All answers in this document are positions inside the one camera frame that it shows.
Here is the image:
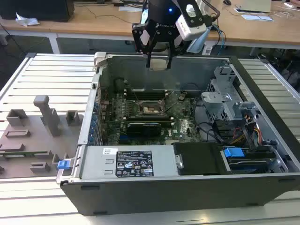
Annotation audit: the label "wooden desk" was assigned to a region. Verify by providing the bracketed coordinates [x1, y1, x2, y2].
[0, 0, 300, 50]

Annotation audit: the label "blue cable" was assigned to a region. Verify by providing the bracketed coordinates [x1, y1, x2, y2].
[216, 23, 227, 49]

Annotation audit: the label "white paper sheet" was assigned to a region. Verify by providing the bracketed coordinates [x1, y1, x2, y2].
[118, 6, 147, 12]

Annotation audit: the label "green motherboard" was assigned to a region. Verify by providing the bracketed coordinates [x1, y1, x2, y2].
[99, 90, 204, 146]

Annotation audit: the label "black computer box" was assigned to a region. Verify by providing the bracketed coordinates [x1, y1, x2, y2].
[0, 0, 75, 23]

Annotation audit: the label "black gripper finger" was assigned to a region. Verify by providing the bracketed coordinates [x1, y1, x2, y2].
[131, 22, 157, 68]
[166, 32, 180, 70]

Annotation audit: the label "black camera mounting bracket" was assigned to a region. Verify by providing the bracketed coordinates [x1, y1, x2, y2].
[179, 0, 204, 28]

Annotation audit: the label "black data wire bundle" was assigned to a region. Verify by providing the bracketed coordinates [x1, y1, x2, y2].
[194, 119, 233, 144]

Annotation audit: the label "black RAM slot row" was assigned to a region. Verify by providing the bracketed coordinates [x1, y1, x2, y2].
[123, 115, 174, 123]
[126, 88, 169, 99]

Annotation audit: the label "silver power supply unit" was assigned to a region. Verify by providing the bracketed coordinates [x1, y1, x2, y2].
[79, 144, 180, 179]

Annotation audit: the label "silver laptop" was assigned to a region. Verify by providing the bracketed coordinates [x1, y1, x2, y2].
[238, 0, 272, 14]

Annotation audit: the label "white paper sheets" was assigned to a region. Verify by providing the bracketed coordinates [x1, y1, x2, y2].
[241, 14, 274, 22]

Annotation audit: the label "grey parts rack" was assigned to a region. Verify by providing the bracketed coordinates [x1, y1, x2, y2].
[0, 95, 85, 179]

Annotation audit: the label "black open PC case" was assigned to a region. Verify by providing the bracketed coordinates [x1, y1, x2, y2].
[55, 51, 300, 216]

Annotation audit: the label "silver metal drive cage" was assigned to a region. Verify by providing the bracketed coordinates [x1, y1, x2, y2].
[200, 66, 260, 123]

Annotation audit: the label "silver CPU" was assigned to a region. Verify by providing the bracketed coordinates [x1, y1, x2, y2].
[150, 59, 169, 71]

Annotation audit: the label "crumpled white paper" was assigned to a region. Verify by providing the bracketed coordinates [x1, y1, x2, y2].
[15, 12, 40, 27]

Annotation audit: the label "CPU socket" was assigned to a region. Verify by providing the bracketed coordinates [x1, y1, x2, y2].
[137, 99, 168, 118]

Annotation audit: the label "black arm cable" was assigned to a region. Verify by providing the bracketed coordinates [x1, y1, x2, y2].
[203, 0, 221, 26]

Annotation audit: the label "coloured power wire bundle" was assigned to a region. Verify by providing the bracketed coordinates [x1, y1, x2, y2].
[231, 112, 264, 146]

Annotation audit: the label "silver case handle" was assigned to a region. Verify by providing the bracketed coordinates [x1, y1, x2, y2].
[93, 51, 108, 69]

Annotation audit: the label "blue plastic case latch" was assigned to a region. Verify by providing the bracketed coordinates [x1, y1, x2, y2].
[57, 160, 71, 170]

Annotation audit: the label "hard disk in blue carrier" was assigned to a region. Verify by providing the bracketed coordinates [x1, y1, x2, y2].
[220, 146, 277, 174]

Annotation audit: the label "black graphics card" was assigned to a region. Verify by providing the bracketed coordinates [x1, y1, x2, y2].
[126, 121, 162, 137]

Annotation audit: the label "metal socket cover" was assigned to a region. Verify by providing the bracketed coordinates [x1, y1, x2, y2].
[163, 91, 178, 113]

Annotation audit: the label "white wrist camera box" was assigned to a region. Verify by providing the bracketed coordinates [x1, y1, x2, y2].
[175, 15, 207, 42]

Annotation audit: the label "green RAM stick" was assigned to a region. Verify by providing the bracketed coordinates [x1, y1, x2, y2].
[0, 151, 49, 158]

